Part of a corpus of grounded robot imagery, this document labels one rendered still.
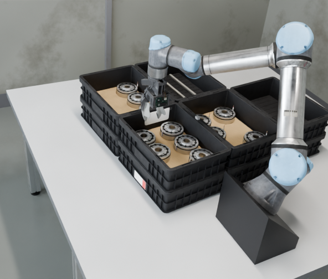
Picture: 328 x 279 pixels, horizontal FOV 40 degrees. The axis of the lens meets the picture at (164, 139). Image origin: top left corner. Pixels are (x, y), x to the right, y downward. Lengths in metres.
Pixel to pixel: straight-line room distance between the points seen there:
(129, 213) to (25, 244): 0.99
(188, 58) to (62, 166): 0.75
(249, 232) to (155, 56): 0.72
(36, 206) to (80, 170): 0.91
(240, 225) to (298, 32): 0.69
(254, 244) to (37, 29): 2.46
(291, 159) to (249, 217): 0.27
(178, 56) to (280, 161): 0.52
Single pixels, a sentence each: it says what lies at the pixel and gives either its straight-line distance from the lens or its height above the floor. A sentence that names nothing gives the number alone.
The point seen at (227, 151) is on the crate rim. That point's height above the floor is 0.93.
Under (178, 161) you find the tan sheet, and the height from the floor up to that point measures 0.83.
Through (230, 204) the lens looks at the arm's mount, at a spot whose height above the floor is 0.83.
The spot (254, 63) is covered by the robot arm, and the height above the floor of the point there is 1.25.
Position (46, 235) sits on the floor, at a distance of 2.69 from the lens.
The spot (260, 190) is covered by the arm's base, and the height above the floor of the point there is 0.92.
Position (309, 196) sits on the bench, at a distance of 2.05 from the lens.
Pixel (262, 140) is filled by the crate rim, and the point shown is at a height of 0.92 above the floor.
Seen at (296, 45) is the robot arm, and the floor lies 1.40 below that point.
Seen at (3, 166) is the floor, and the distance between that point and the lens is 3.18.
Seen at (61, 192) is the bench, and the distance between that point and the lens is 1.89.
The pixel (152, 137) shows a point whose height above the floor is 0.86.
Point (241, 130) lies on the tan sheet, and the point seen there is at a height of 0.83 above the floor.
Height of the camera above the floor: 1.97
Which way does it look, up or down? 35 degrees down
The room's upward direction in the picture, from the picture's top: 6 degrees clockwise
